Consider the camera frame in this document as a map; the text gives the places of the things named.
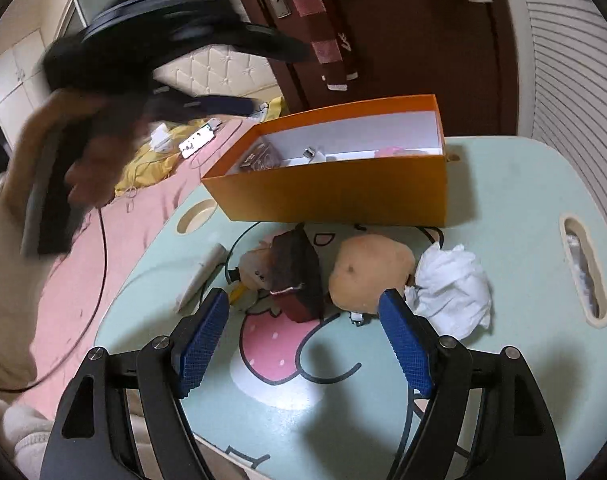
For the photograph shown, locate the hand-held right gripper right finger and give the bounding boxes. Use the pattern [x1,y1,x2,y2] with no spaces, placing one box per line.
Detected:
[378,289,567,480]

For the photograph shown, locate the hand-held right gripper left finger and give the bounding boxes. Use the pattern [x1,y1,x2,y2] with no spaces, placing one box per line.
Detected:
[39,287,230,480]

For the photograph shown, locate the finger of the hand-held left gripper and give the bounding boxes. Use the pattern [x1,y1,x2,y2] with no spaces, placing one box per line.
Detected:
[223,22,314,63]
[148,91,258,122]

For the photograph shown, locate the white tissue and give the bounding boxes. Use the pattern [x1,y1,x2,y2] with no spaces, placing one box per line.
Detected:
[403,242,493,341]

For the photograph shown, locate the orange cardboard box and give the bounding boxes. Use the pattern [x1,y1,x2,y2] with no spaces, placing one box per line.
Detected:
[200,94,449,228]

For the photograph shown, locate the person's left forearm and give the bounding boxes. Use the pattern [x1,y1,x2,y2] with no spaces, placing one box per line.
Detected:
[0,170,40,392]

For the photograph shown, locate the mint cartoon-print desktop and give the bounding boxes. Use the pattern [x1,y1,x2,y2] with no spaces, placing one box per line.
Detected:
[90,135,607,480]

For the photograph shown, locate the person's left hand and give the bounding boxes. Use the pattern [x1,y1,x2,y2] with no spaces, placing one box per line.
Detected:
[13,90,151,207]

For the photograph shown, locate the cream tufted headboard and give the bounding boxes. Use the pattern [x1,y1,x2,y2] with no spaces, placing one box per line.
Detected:
[153,42,284,106]

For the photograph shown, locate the white power strip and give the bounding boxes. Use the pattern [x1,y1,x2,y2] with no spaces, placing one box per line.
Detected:
[178,127,219,158]

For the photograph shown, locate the maroon pink striped scarf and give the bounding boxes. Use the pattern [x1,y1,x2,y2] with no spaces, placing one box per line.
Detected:
[273,0,359,92]

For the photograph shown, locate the white pen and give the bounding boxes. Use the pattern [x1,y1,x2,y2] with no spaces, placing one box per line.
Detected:
[174,244,225,311]

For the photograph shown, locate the small patterned packet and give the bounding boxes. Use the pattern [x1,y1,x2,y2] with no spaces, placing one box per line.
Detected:
[238,142,284,173]

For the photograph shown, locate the tan plush toy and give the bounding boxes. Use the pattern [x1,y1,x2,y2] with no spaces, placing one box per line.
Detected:
[328,234,417,326]

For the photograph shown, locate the yellow blanket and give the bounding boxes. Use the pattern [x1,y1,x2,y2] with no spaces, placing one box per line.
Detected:
[114,95,285,196]

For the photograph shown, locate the white wardrobe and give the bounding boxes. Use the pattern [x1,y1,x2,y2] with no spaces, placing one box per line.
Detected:
[0,30,49,126]

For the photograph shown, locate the dark brown block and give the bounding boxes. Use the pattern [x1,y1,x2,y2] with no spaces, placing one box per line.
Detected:
[269,225,327,322]

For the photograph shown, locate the pink bed sheet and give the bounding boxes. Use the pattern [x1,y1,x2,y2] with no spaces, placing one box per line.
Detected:
[13,110,264,411]

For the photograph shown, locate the brown wooden door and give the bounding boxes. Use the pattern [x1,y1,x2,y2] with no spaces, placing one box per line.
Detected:
[220,0,514,138]

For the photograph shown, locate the person's cream-clothed leg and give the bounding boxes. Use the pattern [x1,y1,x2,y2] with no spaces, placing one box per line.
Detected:
[0,395,56,480]

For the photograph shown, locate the white ribbed shutter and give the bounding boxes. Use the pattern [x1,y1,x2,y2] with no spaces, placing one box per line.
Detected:
[498,0,607,251]

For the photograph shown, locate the small plush doll keychain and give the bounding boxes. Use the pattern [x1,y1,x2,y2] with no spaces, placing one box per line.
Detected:
[228,240,284,311]

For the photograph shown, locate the black cable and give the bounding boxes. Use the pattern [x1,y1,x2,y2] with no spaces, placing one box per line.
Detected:
[0,205,108,393]

